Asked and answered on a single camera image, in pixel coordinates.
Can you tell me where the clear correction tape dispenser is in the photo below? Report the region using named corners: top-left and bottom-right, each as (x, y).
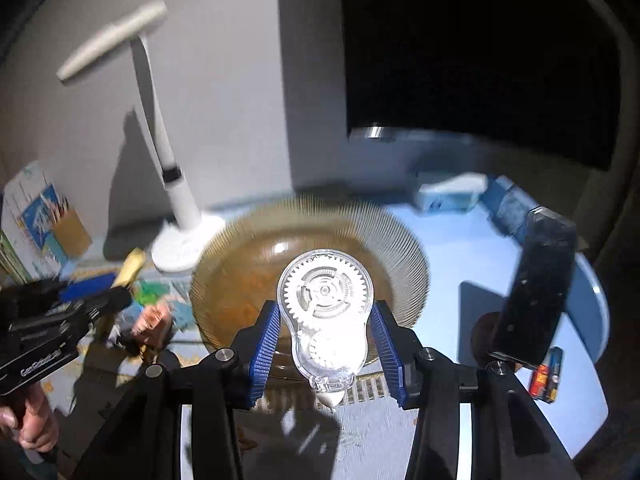
top-left (277, 248), bottom-right (374, 410)

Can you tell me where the left hand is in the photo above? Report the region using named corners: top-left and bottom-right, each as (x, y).
top-left (1, 382), bottom-right (58, 453)

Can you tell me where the stack of books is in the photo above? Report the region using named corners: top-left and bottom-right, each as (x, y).
top-left (1, 160), bottom-right (68, 281)

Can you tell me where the amber ribbed glass bowl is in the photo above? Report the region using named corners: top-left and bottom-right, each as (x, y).
top-left (190, 195), bottom-right (430, 348)

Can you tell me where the patterned table mat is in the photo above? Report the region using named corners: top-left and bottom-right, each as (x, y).
top-left (39, 259), bottom-right (471, 480)

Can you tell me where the brown pencil holder cup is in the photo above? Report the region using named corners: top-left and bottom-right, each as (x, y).
top-left (52, 209), bottom-right (92, 259)

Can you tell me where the pink eraser block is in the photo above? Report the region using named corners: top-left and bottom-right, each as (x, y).
top-left (130, 300), bottom-right (172, 349)

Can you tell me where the green toy piece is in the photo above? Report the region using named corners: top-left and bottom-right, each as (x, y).
top-left (132, 280), bottom-right (170, 307)

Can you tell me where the white desk lamp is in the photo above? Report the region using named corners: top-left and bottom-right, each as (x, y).
top-left (56, 0), bottom-right (226, 273)

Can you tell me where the black phone on stand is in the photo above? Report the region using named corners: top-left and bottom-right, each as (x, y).
top-left (491, 207), bottom-right (578, 370)

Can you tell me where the blue white tissue box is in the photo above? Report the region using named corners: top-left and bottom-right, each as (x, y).
top-left (411, 172), bottom-right (488, 214)

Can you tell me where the orange black batteries pack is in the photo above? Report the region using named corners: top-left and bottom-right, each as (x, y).
top-left (528, 347), bottom-right (564, 404)

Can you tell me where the black monitor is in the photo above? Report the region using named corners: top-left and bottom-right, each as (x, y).
top-left (342, 0), bottom-right (620, 170)

